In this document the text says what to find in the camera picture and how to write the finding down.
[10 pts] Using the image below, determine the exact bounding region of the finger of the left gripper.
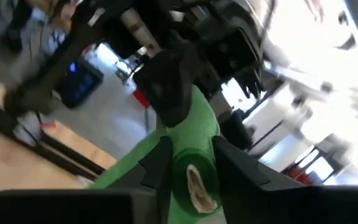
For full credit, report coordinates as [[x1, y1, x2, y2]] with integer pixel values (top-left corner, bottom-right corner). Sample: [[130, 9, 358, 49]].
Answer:
[[134, 49, 200, 128], [219, 108, 254, 150]]

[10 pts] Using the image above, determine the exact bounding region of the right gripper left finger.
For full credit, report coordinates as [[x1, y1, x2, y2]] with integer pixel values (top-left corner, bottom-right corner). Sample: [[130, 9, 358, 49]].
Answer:
[[0, 136, 173, 224]]

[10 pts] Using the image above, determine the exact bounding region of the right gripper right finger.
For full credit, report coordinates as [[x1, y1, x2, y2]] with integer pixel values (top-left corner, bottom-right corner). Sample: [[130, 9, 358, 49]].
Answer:
[[212, 136, 358, 224]]

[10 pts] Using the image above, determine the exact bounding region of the green bandage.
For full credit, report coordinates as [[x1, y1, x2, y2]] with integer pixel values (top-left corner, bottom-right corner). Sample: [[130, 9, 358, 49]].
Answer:
[[88, 83, 226, 224]]

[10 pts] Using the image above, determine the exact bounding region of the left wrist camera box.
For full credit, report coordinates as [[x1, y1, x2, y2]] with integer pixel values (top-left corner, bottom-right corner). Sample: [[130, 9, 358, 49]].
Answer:
[[208, 18, 264, 80]]

